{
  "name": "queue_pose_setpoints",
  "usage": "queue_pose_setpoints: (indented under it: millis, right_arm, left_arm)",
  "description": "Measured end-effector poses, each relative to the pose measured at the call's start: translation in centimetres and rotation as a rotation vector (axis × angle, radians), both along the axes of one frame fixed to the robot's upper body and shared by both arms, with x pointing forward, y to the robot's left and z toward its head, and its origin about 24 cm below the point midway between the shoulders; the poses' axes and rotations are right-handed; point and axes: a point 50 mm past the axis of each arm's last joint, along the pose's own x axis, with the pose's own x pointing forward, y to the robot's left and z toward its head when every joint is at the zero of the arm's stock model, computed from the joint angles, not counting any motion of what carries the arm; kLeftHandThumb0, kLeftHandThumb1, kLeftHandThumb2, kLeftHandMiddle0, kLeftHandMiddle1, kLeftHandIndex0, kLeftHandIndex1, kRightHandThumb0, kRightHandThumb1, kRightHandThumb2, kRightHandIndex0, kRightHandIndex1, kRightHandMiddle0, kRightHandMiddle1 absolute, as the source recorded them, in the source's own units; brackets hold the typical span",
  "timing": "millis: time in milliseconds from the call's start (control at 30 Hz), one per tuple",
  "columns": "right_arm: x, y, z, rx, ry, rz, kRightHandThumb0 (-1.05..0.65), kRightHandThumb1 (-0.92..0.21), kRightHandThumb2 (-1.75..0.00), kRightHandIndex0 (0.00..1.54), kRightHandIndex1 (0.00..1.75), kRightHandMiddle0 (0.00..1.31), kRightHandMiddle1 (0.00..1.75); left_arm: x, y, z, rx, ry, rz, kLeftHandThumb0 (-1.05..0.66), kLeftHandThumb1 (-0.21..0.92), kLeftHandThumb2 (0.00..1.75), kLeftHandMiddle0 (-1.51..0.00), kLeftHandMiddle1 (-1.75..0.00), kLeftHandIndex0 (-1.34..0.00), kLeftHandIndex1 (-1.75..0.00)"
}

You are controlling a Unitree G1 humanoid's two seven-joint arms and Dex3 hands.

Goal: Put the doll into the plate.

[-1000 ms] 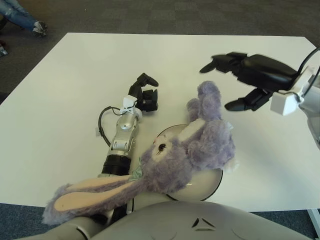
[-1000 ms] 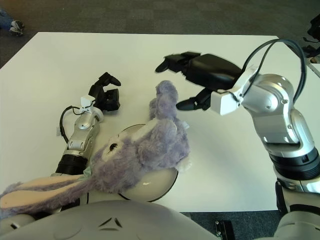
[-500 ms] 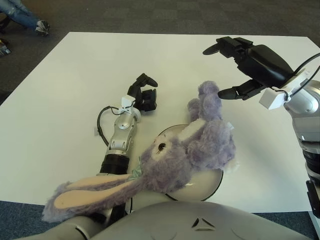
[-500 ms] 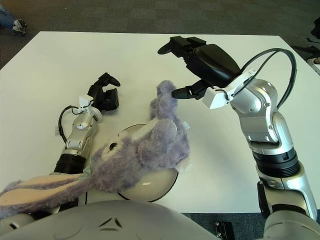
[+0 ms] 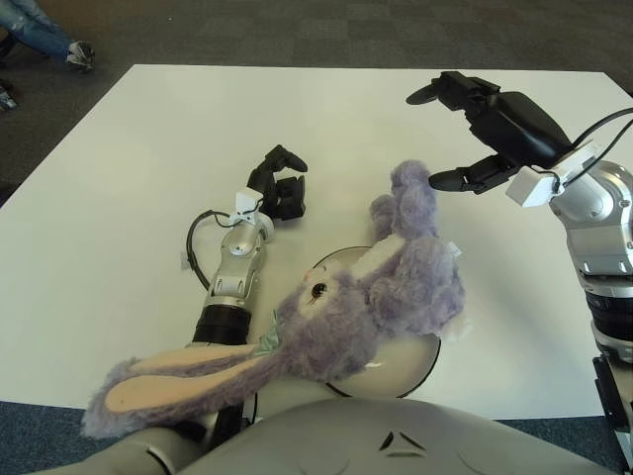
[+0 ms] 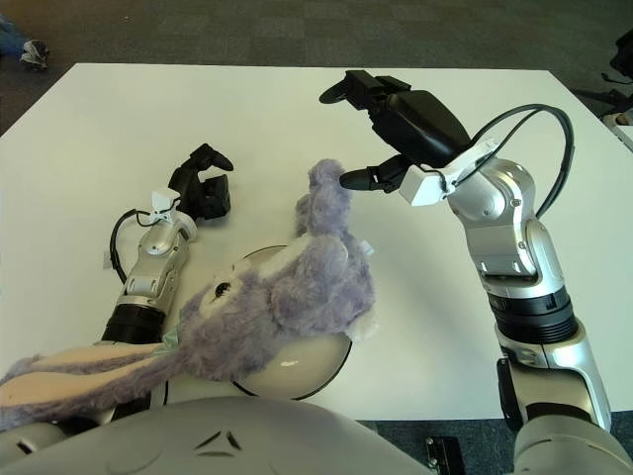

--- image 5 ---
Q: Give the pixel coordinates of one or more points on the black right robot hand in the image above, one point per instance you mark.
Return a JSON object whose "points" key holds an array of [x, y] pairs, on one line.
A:
{"points": [[519, 123]]}

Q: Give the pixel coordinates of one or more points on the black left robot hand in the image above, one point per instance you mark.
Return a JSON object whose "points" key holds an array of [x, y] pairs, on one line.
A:
{"points": [[267, 178]]}

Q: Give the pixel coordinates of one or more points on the purple plush bunny doll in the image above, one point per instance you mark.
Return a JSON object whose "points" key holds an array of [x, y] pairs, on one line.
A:
{"points": [[336, 316]]}

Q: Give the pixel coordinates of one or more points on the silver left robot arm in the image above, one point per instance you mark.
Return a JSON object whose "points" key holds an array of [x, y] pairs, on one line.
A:
{"points": [[237, 262]]}

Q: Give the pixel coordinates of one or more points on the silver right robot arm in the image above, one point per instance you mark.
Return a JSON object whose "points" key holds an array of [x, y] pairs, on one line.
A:
{"points": [[598, 222]]}

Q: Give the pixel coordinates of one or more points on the white plate black rim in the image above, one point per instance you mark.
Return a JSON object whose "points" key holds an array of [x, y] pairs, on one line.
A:
{"points": [[395, 366]]}

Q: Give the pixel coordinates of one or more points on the grey sneaker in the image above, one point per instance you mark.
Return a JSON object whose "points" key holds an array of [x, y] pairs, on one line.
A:
{"points": [[80, 55]]}

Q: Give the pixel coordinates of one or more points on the grey robot torso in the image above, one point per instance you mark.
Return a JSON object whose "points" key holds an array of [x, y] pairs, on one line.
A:
{"points": [[321, 445]]}

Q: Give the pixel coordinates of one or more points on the blue jeans leg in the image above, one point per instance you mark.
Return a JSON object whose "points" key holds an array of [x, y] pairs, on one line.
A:
{"points": [[32, 22]]}

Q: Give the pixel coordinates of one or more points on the white left wrist mount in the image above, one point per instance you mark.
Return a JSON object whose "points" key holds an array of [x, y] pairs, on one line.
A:
{"points": [[244, 200]]}

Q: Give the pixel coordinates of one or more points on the white wrist mount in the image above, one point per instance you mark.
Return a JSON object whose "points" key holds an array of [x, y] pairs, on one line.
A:
{"points": [[531, 190], [244, 200]]}

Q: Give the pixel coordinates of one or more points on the white right wrist mount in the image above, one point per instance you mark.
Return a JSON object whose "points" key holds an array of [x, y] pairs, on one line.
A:
{"points": [[531, 190]]}

